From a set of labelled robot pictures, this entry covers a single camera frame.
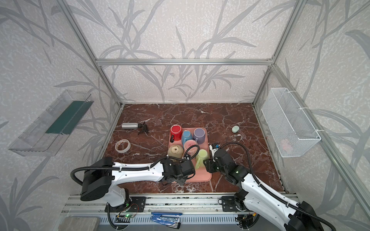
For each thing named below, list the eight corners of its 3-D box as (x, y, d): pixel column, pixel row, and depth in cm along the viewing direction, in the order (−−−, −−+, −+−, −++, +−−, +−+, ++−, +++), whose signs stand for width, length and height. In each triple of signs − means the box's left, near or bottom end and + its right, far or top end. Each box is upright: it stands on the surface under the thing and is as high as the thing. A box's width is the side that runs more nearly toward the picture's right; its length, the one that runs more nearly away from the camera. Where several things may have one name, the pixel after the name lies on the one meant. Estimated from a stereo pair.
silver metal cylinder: (123, 129, 107) (120, 126, 103) (124, 126, 109) (122, 122, 105) (138, 129, 107) (136, 126, 103) (139, 126, 109) (137, 122, 105)
